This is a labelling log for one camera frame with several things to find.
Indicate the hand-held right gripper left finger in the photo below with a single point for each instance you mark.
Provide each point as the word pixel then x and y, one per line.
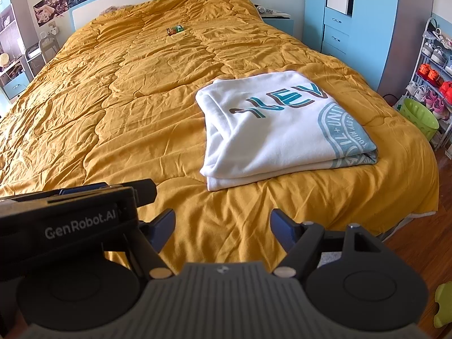
pixel 164 228

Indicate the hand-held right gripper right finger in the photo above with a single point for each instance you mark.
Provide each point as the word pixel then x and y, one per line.
pixel 282 226

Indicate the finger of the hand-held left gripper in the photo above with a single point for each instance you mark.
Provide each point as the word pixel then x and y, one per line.
pixel 146 192

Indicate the white printed sweatshirt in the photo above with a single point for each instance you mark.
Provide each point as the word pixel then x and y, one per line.
pixel 275 130

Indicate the mustard yellow quilt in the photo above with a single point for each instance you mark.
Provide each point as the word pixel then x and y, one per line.
pixel 123 95

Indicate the blue and white desk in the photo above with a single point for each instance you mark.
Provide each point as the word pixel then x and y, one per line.
pixel 16 84

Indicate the small colourful snack packet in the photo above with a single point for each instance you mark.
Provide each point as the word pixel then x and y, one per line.
pixel 175 30

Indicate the round white lamp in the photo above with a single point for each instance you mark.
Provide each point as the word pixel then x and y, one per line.
pixel 4 60

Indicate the green plastic basket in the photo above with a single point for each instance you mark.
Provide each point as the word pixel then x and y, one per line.
pixel 420 116

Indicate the lime green foam object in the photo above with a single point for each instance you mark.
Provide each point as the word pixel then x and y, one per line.
pixel 443 305

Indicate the blue nightstand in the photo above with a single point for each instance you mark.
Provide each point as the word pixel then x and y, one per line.
pixel 280 24

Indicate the group of sneakers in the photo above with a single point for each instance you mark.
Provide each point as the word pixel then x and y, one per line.
pixel 436 77

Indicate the white headphones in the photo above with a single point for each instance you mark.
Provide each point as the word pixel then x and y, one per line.
pixel 262 8

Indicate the blue and white wardrobe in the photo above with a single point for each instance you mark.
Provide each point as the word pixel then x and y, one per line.
pixel 349 14

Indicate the white wall outlet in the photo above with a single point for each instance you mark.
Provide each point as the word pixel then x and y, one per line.
pixel 53 28

